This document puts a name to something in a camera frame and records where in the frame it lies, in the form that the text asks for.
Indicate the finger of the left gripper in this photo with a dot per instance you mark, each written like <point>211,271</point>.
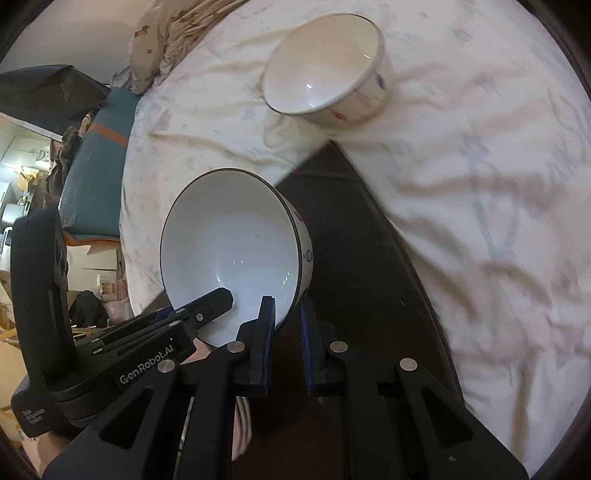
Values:
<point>193,315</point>

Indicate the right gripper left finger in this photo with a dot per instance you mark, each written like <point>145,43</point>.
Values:
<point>257,336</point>

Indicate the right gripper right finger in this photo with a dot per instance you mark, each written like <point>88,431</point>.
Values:
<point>316,336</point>

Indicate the white bowl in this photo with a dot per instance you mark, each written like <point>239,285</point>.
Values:
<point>231,229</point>
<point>333,71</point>

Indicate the black board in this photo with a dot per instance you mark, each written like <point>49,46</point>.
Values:
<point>395,412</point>

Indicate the lower pink strawberry plate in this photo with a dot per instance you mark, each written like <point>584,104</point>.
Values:
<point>242,428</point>

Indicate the teal mattress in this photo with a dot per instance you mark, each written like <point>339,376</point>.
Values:
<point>90,202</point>

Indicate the white floral bed sheet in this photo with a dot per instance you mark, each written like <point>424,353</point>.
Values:
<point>481,161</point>

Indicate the dark cloth cover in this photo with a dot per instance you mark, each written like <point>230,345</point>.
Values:
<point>49,99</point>

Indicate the beige floral blanket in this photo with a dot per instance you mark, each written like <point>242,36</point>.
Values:
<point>164,34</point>

